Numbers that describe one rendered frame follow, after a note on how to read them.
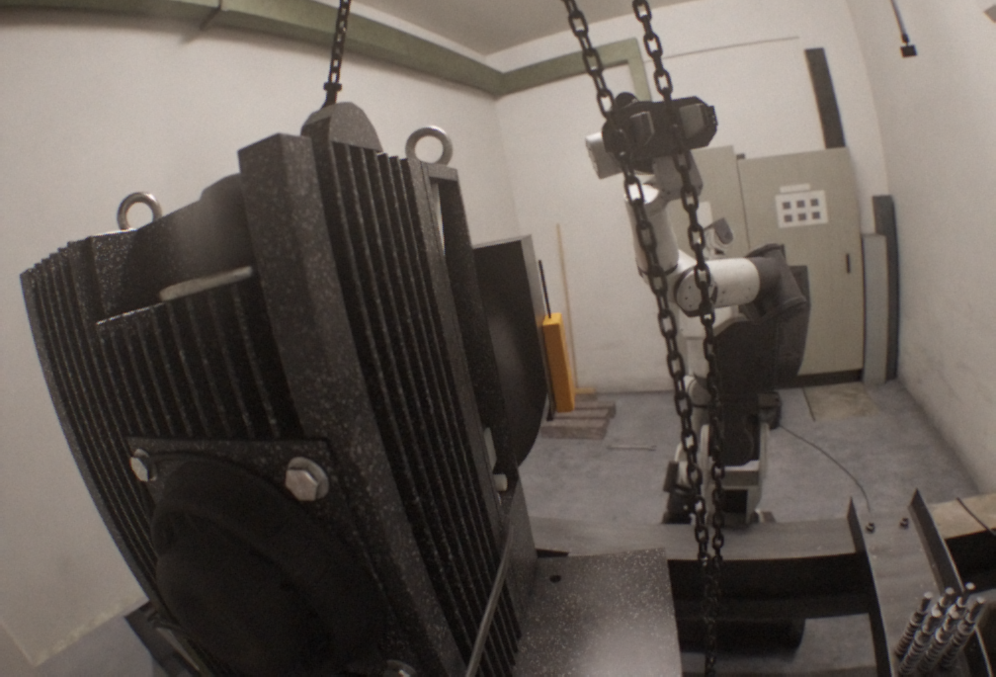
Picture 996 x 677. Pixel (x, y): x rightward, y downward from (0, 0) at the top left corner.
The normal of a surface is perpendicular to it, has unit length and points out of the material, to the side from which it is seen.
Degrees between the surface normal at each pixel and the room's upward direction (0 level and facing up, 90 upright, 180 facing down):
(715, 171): 90
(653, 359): 90
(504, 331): 90
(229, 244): 90
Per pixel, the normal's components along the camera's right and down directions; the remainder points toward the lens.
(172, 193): 0.88, -0.09
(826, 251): -0.43, 0.24
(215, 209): 0.02, 0.04
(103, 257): 0.96, -0.15
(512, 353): -0.19, 0.21
